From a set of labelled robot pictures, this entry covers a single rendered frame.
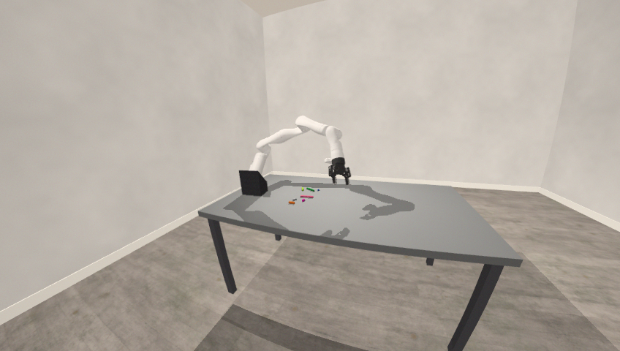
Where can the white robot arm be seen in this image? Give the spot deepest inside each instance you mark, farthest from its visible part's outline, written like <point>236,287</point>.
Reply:
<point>286,134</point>

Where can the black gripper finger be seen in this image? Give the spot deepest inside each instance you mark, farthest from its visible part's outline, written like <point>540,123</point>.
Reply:
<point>331,173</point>
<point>346,176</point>

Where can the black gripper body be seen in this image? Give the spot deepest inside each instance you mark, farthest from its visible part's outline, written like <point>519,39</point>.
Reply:
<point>338,162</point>

